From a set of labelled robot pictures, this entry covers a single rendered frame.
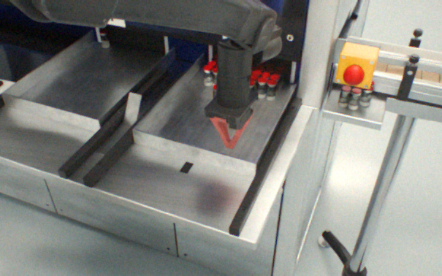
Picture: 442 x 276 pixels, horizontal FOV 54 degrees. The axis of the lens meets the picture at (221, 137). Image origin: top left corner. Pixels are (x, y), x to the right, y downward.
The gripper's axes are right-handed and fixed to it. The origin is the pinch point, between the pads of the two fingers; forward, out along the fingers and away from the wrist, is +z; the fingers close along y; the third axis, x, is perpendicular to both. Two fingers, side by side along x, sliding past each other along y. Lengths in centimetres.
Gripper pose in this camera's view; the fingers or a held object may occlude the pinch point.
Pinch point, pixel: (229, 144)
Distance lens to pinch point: 80.4
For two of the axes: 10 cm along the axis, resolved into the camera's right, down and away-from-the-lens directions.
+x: -9.2, -2.4, 3.1
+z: -0.4, 8.4, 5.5
